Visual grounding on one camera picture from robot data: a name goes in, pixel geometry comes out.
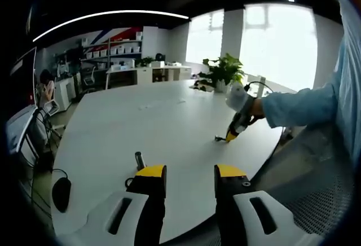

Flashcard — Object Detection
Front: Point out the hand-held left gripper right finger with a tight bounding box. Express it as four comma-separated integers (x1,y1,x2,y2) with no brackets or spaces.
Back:
214,164,296,246

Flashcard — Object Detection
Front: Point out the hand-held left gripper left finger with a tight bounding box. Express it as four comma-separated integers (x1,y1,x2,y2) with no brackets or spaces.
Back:
85,164,167,246

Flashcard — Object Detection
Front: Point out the thick metal threaded stud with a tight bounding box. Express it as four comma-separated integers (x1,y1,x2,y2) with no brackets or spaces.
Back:
134,151,146,170

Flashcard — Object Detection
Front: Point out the person's right hand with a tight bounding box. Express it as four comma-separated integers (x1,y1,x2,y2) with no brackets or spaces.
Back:
249,98,266,125

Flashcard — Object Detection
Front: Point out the green potted plant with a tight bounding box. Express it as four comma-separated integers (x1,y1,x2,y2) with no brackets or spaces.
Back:
196,53,245,93

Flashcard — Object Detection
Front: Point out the grey mesh office chair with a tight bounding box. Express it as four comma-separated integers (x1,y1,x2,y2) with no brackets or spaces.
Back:
250,124,358,236

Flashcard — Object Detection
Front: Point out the black computer mouse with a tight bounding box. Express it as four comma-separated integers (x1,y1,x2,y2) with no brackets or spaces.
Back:
51,168,72,213

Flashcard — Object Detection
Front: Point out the white low cabinet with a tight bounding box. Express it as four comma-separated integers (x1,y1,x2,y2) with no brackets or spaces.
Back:
105,64,193,89

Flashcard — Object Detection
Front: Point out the small green plant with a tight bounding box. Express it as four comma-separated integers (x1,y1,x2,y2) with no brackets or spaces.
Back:
135,56,155,68

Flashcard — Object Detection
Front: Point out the white office chair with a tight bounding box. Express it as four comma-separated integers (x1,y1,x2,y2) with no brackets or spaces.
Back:
83,67,97,88

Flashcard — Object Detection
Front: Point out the white floor cabinet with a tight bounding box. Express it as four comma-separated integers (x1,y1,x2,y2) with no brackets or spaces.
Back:
54,77,76,111

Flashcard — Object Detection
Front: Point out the storage shelf with white bins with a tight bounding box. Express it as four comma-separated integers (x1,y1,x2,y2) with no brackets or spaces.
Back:
81,35,143,69

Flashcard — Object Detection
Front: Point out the white side desk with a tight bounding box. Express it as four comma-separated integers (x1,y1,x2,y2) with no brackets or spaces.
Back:
5,106,40,154

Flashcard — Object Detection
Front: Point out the curved ceiling light strip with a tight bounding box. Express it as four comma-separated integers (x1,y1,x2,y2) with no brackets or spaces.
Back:
32,10,190,43

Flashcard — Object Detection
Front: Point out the large dark screen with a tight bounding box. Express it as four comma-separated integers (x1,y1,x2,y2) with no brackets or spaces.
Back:
9,46,38,112

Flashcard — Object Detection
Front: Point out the black frame chair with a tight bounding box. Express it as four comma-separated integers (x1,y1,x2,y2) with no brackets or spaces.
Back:
33,107,66,151

